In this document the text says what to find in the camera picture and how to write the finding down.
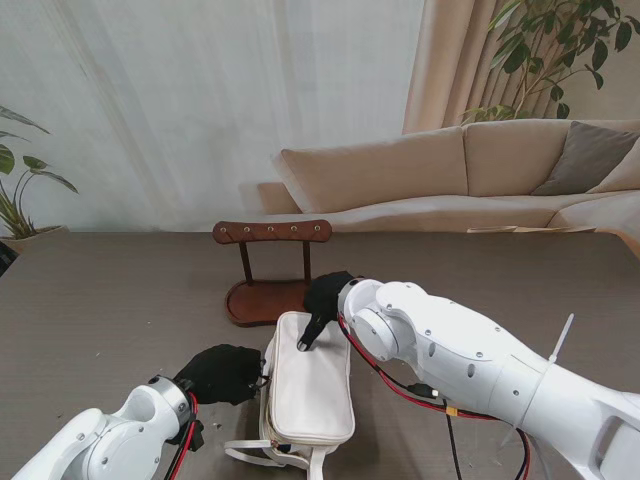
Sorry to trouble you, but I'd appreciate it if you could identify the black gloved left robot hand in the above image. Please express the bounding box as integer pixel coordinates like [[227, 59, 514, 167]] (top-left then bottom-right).
[[173, 343, 265, 406]]

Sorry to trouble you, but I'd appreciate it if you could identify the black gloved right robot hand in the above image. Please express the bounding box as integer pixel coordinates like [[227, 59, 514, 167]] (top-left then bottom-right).
[[298, 271, 356, 354]]

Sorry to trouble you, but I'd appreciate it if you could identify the brown wooden necklace stand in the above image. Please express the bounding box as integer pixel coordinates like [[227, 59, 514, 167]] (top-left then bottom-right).
[[212, 218, 334, 329]]

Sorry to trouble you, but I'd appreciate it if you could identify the white leather handbag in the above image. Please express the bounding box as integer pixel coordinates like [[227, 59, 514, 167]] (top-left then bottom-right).
[[223, 310, 357, 480]]

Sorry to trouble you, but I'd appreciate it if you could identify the beige sofa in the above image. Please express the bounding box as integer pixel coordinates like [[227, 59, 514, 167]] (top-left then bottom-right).
[[257, 118, 640, 246]]

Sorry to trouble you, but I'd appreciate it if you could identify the white sheer curtain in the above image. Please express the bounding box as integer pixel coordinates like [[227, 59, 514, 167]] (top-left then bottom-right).
[[0, 0, 426, 234]]

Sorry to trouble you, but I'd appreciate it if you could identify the potted broad-leaf plant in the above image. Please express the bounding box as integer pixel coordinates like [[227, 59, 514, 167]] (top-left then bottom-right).
[[0, 104, 80, 254]]

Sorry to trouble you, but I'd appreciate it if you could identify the white zip tie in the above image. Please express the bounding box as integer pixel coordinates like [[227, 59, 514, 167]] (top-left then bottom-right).
[[547, 313, 576, 374]]

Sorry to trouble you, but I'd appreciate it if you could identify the black object at table edge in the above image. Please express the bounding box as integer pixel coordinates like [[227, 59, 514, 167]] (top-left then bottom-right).
[[0, 238, 20, 277]]

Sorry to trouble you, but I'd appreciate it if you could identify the beige curtain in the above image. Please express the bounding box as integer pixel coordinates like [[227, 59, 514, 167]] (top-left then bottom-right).
[[402, 0, 640, 135]]

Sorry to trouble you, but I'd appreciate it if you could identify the grey sofa cushion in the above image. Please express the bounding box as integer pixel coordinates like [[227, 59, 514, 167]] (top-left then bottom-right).
[[532, 120, 640, 197]]

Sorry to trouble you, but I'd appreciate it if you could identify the tall dark-leaved house plant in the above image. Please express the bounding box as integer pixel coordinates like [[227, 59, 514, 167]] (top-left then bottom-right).
[[459, 0, 636, 126]]

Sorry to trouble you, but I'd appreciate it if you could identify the red left arm cable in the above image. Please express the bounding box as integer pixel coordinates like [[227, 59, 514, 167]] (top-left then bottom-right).
[[167, 392, 201, 480]]

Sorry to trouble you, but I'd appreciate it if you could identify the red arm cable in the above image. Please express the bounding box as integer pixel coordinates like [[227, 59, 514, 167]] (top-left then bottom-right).
[[338, 314, 531, 480], [167, 392, 201, 480]]

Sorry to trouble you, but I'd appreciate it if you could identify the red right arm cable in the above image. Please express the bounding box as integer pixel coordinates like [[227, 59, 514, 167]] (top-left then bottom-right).
[[338, 314, 531, 480]]

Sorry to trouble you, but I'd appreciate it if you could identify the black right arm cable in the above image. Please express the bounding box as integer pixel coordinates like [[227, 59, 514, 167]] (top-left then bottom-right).
[[446, 412, 464, 480]]

